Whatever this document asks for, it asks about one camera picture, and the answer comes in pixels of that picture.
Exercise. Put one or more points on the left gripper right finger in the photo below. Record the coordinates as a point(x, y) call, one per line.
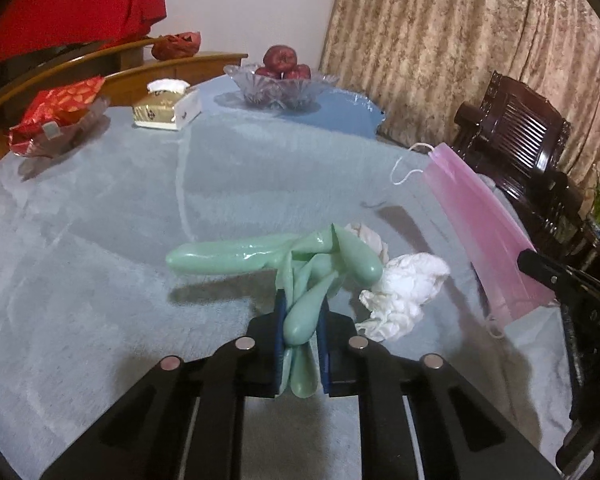
point(420, 418)

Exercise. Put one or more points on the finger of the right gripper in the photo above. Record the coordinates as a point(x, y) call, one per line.
point(568, 284)

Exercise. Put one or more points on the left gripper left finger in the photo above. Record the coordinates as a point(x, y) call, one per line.
point(183, 420)

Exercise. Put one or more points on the pink face mask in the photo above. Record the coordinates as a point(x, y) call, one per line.
point(489, 234)

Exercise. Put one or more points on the white tissue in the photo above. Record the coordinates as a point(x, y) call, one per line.
point(407, 283)

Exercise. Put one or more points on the green rubber glove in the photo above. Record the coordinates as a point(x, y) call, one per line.
point(308, 269)

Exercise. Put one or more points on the dark wooden armchair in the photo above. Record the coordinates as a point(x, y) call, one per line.
point(516, 138)

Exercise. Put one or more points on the grey-blue tablecloth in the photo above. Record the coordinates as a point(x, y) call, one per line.
point(88, 304)

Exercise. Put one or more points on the blue embroidered table cover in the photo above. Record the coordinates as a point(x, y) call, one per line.
point(334, 109)

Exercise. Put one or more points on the beige patterned curtain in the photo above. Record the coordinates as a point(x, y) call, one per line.
point(418, 60)

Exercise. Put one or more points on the small glass dish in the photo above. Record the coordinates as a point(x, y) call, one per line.
point(51, 140)

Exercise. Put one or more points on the tissue box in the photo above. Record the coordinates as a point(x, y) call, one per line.
point(169, 104)

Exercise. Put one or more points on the glass fruit bowl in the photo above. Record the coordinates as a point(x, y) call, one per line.
point(289, 94)

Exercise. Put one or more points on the red snack packet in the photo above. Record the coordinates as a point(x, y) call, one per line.
point(64, 105)

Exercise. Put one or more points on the red apples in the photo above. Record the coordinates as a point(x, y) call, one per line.
point(281, 62)

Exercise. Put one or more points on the wooden tv cabinet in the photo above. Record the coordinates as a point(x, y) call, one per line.
point(125, 69)

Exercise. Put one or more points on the red cloth cover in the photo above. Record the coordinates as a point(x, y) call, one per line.
point(32, 25)

